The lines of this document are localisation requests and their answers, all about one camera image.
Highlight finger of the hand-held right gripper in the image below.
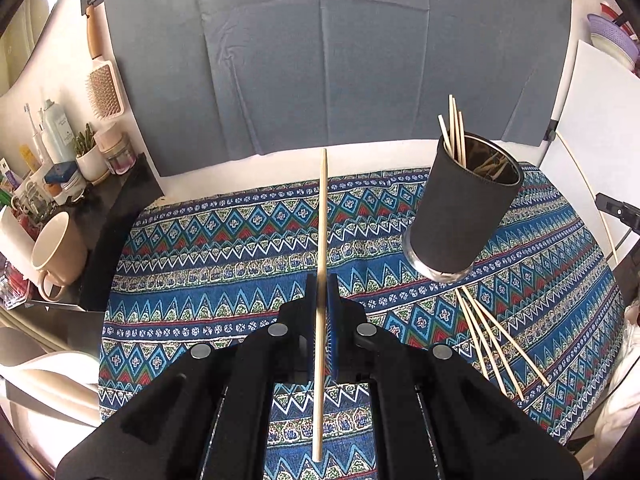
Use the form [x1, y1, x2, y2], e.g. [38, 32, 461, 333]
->
[594, 193, 640, 235]

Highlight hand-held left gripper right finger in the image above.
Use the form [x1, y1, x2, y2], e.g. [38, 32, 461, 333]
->
[326, 279, 584, 480]

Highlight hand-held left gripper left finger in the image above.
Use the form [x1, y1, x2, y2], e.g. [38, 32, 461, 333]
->
[55, 277, 321, 480]

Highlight black cylindrical utensil holder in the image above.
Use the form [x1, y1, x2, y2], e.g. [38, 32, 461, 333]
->
[400, 132, 525, 285]

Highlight bunch of wooden chopsticks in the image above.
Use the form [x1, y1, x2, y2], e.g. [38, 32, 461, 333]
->
[437, 94, 551, 403]

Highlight wooden chopstick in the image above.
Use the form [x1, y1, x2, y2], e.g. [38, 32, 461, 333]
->
[311, 148, 330, 463]

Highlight blue patterned tablecloth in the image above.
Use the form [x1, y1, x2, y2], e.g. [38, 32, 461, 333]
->
[97, 162, 626, 480]

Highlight white bowl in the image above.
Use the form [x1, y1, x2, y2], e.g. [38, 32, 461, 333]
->
[591, 42, 638, 68]

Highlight white chair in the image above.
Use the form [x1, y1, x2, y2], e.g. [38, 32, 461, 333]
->
[0, 327, 103, 428]

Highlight white cloth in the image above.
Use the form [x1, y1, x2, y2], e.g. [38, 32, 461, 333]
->
[590, 320, 640, 461]

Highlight purple colander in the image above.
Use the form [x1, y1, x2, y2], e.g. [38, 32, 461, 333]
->
[587, 12, 640, 68]

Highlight black side shelf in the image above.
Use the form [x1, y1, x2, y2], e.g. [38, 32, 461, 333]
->
[27, 152, 166, 356]

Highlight beige mug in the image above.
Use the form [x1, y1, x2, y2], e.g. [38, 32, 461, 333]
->
[31, 211, 88, 302]

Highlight clear box with red contents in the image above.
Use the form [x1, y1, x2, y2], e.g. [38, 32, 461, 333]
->
[0, 260, 36, 311]

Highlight pink jar with beige lid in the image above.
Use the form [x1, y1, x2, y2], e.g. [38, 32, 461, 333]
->
[95, 127, 137, 175]

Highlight succulent in white pot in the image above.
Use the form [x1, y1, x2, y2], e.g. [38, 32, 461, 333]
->
[74, 122, 108, 183]

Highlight blue tin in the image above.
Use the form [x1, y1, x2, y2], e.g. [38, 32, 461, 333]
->
[44, 162, 83, 196]

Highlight white bottle with grey cap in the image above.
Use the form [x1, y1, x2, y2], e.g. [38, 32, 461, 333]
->
[40, 99, 76, 165]

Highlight white electric toothbrush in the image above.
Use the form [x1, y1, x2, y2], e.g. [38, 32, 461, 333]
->
[24, 104, 48, 166]

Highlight wooden hairbrush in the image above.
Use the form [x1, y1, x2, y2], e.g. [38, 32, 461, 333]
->
[84, 7, 125, 121]

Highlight grey wall cloth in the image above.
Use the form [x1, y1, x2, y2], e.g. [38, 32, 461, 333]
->
[100, 0, 573, 178]

